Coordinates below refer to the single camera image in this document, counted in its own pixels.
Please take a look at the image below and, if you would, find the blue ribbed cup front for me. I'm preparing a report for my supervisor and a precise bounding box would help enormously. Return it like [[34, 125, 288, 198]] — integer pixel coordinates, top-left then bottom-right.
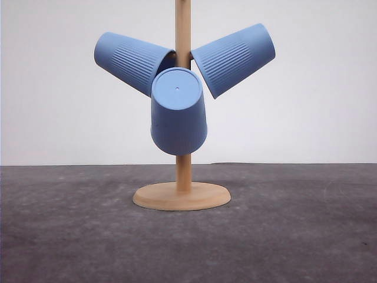
[[150, 67, 208, 156]]

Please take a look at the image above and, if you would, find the blue ribbed cup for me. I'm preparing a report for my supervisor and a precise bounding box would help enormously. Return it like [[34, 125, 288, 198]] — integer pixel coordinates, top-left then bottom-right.
[[191, 24, 276, 99], [95, 32, 176, 96], [150, 67, 208, 156]]

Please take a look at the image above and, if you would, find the wooden mug tree stand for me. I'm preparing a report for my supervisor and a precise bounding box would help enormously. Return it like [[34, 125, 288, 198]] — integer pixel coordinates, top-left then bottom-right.
[[132, 0, 231, 211]]

